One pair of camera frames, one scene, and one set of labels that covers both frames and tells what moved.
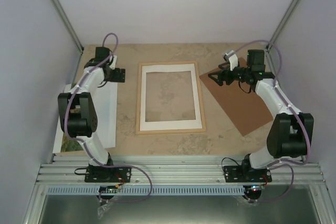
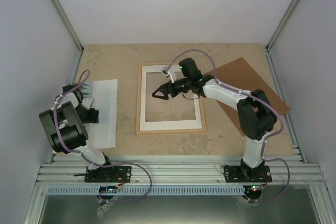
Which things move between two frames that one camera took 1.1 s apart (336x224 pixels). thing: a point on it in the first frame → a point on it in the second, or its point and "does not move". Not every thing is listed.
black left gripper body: x=115 y=78 → x=85 y=116
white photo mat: x=170 y=125 does not move
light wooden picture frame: x=138 y=117 does not move
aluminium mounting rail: x=178 y=169 does not move
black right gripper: x=221 y=74 → x=164 y=89
